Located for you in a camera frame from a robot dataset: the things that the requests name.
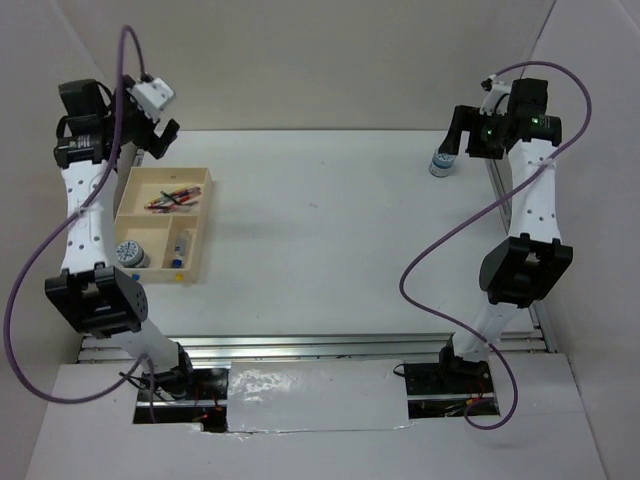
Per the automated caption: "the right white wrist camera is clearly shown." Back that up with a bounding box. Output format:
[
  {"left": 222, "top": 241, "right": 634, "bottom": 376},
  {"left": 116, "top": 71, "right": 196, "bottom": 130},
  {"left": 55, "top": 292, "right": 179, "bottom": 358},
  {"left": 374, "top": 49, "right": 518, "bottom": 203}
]
[{"left": 479, "top": 74, "right": 511, "bottom": 116}]

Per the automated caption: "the red pen with clip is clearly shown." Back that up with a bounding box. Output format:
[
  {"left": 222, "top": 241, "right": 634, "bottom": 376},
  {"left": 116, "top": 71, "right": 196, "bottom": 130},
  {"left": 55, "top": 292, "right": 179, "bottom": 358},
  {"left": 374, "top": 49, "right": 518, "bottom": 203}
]
[{"left": 174, "top": 193, "right": 201, "bottom": 207}]

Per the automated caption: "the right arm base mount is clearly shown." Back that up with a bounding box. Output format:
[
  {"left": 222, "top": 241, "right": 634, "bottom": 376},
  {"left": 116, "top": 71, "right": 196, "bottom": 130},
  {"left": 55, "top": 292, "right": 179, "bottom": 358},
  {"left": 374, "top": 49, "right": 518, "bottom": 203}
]
[{"left": 391, "top": 353, "right": 499, "bottom": 419}]

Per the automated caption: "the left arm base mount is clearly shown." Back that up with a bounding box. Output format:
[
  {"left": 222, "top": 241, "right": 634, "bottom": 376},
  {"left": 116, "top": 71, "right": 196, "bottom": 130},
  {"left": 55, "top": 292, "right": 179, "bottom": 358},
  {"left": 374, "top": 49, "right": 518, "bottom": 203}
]
[{"left": 128, "top": 367, "right": 230, "bottom": 433}]

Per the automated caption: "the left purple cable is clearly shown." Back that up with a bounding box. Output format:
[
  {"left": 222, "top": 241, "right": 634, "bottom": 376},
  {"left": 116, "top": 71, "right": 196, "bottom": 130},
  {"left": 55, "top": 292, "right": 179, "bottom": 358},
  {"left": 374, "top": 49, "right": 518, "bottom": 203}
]
[{"left": 3, "top": 25, "right": 154, "bottom": 421}]

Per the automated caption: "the red pen with clear barrel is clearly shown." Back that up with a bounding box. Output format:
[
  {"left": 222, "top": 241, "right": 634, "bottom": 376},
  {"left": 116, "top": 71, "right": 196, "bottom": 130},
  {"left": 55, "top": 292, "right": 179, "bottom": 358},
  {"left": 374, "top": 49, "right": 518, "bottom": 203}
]
[{"left": 144, "top": 202, "right": 181, "bottom": 213}]

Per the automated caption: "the aluminium front rail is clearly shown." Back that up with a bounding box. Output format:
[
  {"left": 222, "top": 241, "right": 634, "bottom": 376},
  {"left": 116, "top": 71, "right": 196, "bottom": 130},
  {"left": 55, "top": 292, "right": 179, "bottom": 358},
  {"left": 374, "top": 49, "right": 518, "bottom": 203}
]
[{"left": 77, "top": 329, "right": 547, "bottom": 363}]

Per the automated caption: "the blue white tape roll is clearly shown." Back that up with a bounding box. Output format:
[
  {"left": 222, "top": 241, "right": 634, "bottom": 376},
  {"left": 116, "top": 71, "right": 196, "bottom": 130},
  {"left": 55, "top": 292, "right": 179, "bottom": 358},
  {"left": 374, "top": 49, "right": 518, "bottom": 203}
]
[
  {"left": 116, "top": 240, "right": 150, "bottom": 269},
  {"left": 429, "top": 150, "right": 457, "bottom": 178}
]

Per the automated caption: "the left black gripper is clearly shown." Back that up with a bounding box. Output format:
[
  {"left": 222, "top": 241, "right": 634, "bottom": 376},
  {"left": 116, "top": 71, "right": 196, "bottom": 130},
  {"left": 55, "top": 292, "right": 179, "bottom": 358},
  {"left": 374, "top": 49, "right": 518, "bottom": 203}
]
[{"left": 103, "top": 76, "right": 180, "bottom": 160}]

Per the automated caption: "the blue cap glue bottle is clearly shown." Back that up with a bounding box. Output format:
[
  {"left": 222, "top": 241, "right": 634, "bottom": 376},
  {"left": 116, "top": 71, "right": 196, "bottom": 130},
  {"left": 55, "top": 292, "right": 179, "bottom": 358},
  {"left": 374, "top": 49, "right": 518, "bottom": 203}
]
[{"left": 171, "top": 229, "right": 191, "bottom": 269}]

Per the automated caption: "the cream compartment organizer tray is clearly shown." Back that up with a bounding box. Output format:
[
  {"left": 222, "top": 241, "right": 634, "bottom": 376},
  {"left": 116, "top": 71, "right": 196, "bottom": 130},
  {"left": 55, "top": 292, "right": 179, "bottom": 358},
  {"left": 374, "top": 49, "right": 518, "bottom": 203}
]
[{"left": 115, "top": 167, "right": 214, "bottom": 284}]

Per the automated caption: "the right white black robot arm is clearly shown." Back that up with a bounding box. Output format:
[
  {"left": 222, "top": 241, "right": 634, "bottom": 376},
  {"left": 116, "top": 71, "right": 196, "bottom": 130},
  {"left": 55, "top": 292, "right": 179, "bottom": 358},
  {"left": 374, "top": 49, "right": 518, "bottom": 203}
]
[{"left": 430, "top": 78, "right": 573, "bottom": 392}]

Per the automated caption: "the white foil cover sheet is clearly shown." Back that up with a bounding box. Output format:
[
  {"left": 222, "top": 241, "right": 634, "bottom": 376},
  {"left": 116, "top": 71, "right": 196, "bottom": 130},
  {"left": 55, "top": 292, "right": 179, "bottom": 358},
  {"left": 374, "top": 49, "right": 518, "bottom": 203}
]
[{"left": 227, "top": 360, "right": 410, "bottom": 433}]

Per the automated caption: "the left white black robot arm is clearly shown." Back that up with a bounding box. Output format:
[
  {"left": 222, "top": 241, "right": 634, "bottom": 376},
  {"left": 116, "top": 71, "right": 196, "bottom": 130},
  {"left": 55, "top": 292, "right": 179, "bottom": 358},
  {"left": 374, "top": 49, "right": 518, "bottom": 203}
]
[{"left": 45, "top": 74, "right": 198, "bottom": 399}]

